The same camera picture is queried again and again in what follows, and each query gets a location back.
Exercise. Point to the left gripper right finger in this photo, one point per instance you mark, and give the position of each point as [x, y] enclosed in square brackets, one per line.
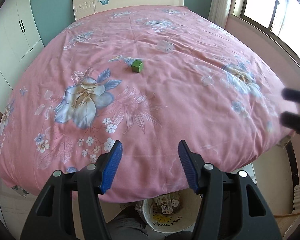
[232, 206]

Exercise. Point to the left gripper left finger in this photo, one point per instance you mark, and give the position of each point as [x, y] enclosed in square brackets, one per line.
[51, 215]

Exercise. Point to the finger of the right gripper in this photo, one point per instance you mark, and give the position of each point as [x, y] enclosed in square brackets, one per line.
[290, 120]
[291, 95]

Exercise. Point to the white trash bucket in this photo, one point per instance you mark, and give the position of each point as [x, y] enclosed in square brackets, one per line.
[173, 212]

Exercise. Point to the grey trouser leg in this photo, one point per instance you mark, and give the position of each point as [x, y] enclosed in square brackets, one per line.
[128, 224]

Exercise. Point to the cream curtain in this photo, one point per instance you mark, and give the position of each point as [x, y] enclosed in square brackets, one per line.
[219, 12]

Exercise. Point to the clear plastic cup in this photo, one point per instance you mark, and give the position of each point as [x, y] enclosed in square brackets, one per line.
[165, 46]

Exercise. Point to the pink floral bed sheet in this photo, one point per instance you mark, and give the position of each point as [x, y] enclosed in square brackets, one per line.
[80, 95]

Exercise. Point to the green wooden cube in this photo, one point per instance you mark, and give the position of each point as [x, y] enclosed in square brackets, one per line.
[137, 66]

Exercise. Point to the white wardrobe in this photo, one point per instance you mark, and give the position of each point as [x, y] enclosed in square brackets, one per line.
[20, 43]

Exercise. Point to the window with frame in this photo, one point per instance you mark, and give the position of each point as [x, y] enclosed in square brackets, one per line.
[278, 19]

